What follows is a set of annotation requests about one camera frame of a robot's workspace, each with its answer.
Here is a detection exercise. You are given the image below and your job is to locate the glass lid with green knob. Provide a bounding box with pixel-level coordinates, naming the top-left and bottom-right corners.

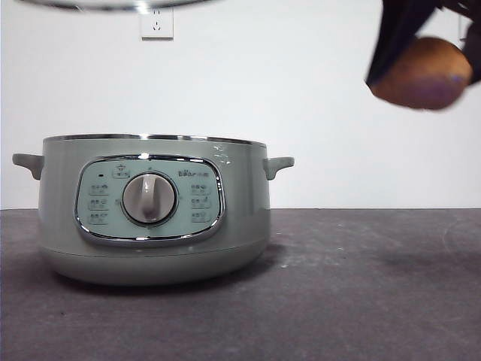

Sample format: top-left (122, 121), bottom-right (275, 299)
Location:
top-left (41, 0), bottom-right (226, 13)

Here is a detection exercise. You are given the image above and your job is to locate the brown potato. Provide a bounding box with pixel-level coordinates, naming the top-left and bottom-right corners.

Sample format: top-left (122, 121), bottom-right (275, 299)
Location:
top-left (370, 35), bottom-right (473, 112)

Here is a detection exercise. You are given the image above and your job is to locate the pale green electric cooking pot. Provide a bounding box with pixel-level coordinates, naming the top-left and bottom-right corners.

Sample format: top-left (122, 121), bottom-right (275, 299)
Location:
top-left (11, 133), bottom-right (295, 289)

